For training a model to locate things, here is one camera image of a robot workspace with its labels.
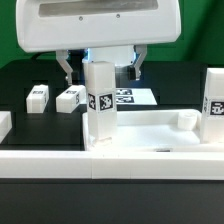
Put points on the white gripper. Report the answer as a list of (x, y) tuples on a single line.
[(51, 25)]

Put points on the white desk tabletop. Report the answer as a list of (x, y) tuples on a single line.
[(154, 131)]

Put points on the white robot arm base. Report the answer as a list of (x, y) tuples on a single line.
[(120, 56)]

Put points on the fiducial marker sheet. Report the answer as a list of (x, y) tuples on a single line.
[(135, 96)]

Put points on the white left fence block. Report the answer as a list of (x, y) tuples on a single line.
[(5, 124)]

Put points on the white front fence bar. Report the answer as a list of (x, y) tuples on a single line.
[(90, 165)]

